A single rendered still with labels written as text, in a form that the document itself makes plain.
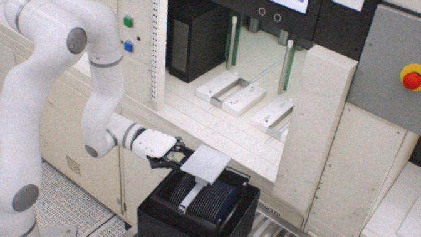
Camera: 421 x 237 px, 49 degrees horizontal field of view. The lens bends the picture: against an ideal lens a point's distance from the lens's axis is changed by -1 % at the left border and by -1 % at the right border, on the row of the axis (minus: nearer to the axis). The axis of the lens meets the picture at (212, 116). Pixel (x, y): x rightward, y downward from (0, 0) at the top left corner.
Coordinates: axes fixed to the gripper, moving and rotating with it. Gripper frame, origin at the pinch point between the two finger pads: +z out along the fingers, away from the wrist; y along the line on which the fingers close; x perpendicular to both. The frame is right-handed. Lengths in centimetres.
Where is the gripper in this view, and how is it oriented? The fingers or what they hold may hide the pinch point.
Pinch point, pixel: (184, 160)
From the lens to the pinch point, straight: 133.5
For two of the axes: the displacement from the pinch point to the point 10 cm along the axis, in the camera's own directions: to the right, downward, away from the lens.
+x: 1.0, -7.9, -6.0
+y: -4.7, 4.9, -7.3
